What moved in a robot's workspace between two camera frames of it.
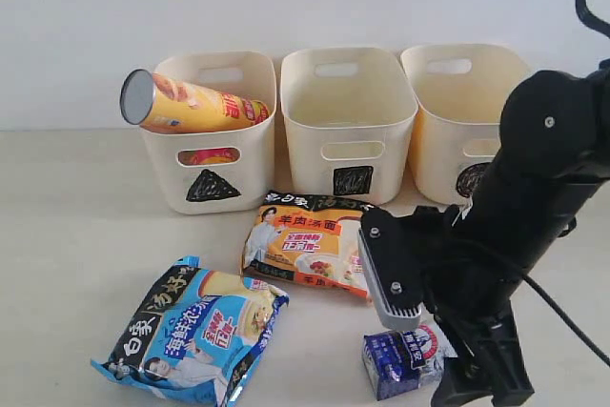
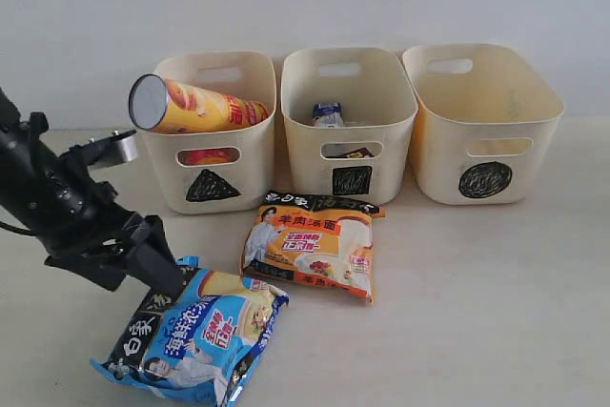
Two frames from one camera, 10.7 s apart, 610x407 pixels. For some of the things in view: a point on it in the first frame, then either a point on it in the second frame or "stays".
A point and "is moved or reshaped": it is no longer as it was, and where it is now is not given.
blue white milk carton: x=398 y=363 -> x=329 y=114
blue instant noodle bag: x=199 y=335 stays
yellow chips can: x=161 y=105 is moved or reshaped
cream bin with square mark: x=350 y=113 stays
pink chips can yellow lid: x=208 y=155 stays
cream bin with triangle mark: x=219 y=172 stays
